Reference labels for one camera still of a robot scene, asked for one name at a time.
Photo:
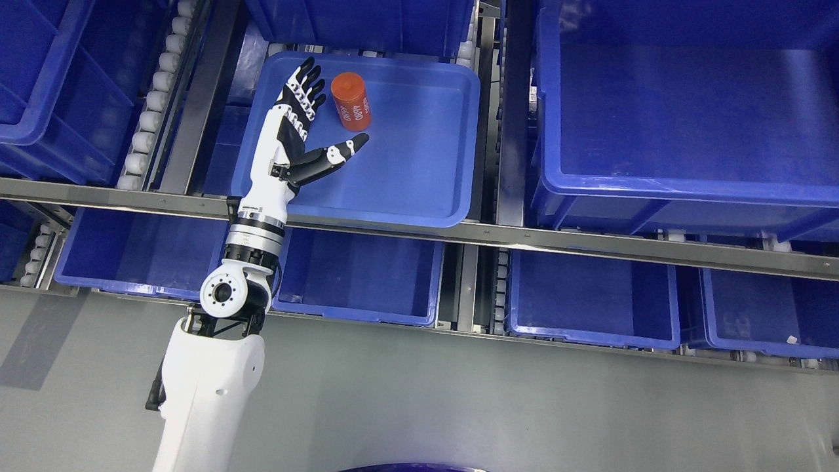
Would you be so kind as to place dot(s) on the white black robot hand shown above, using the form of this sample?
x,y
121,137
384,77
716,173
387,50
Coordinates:
x,y
282,164

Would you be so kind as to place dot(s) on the orange cylindrical capacitor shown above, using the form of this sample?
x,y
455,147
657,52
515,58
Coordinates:
x,y
351,101

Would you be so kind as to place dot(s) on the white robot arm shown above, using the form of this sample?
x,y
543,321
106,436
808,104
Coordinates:
x,y
215,357

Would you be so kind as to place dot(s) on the white roller track left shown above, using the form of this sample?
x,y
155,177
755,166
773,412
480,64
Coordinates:
x,y
146,149

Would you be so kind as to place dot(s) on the lower blue bin centre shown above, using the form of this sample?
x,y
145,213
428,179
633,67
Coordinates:
x,y
360,277

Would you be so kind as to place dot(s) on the shallow blue tray bin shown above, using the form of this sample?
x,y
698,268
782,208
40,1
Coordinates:
x,y
417,167

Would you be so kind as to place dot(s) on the blue bin top centre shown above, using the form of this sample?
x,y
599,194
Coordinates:
x,y
425,28

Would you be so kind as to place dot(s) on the blue bin upper left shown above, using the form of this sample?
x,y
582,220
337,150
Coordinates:
x,y
71,76

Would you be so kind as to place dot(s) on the blue bin far left lower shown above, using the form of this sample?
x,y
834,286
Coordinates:
x,y
18,221

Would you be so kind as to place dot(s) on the large blue bin right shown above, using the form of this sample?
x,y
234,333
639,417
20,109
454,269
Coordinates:
x,y
705,117

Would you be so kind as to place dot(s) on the lower blue bin far right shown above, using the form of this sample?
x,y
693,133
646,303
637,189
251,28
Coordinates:
x,y
782,316

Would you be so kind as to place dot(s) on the steel shelf front rail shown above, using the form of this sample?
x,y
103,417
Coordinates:
x,y
727,258

